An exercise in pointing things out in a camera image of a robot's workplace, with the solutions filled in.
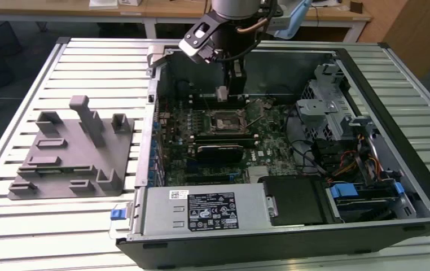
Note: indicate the silver CPU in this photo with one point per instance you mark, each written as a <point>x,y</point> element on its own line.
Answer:
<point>222,94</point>

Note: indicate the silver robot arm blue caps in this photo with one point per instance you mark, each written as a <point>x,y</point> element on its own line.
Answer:
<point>233,8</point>

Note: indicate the wooden cabinet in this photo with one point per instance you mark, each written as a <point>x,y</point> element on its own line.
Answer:
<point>418,34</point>

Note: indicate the hard disk in blue carrier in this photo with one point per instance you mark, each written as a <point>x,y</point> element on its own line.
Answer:
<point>345,190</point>

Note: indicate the green RAM stick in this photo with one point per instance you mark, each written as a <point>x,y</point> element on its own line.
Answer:
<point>67,170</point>

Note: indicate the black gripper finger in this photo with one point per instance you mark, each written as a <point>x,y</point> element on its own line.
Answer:
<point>237,82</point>

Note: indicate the grey metal drive cage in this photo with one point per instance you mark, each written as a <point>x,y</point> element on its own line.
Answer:
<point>320,110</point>

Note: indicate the black graphics card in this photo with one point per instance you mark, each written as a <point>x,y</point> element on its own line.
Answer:
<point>218,154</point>

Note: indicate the silver power supply unit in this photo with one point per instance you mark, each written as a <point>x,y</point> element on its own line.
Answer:
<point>162,214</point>

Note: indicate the small dark box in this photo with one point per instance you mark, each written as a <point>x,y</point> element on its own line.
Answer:
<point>357,7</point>

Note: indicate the black plastic shroud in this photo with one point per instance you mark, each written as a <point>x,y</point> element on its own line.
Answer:
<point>297,200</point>

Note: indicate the blue case latch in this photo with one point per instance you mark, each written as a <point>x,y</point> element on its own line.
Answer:
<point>118,213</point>

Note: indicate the white box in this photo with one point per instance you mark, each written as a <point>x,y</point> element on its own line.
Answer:
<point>103,3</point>

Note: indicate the thin metal locking lever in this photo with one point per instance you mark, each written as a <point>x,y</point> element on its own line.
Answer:
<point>255,120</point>

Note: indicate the black open PC case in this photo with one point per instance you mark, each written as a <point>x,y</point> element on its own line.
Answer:
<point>237,251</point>

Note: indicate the green motherboard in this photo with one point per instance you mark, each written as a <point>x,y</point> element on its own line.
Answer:
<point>275,132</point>

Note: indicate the black RAM slot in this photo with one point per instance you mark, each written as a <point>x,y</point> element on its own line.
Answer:
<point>205,98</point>
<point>207,105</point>

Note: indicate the silver chipset heatsink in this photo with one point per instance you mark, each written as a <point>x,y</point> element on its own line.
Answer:
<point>259,172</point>

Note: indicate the CPU socket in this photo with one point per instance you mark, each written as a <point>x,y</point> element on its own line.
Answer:
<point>223,120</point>

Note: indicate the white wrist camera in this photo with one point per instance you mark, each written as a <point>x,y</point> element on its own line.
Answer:
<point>198,42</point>

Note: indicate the black expansion slot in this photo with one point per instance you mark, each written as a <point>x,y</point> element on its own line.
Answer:
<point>207,178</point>

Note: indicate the grey parts rack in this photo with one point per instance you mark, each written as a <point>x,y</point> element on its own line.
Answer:
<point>83,158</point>

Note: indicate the black RAM stick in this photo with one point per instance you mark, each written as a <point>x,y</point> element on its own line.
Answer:
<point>226,143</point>

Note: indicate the wooden desk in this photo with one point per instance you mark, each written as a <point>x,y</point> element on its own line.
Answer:
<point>48,12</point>

